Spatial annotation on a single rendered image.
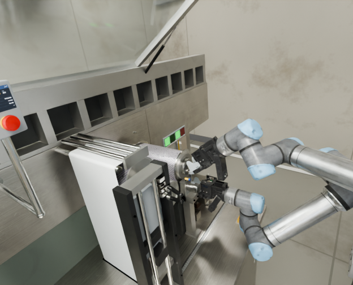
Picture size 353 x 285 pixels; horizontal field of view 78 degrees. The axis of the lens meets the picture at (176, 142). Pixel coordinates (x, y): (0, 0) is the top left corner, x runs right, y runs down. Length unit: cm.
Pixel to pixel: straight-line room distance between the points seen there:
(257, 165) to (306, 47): 261
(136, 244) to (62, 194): 46
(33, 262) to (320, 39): 319
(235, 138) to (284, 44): 261
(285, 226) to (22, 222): 92
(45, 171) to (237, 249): 84
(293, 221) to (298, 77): 255
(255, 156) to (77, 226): 79
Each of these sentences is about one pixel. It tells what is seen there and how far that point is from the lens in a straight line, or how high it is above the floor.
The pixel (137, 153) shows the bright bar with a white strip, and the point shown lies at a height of 145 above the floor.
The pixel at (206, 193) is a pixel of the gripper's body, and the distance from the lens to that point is 103.
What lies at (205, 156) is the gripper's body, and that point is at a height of 134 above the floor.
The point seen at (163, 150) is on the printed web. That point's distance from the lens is 98.
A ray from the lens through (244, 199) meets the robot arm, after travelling 96.
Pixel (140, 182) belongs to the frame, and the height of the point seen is 144.
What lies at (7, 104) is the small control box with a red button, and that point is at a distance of 52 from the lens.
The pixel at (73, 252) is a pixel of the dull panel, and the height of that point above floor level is 97.
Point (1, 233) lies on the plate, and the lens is 95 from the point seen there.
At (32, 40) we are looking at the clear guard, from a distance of 72.
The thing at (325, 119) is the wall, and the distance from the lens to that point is 335.
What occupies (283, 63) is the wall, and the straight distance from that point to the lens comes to 329.
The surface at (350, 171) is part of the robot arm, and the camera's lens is 71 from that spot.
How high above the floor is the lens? 174
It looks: 24 degrees down
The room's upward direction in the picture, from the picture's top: 6 degrees counter-clockwise
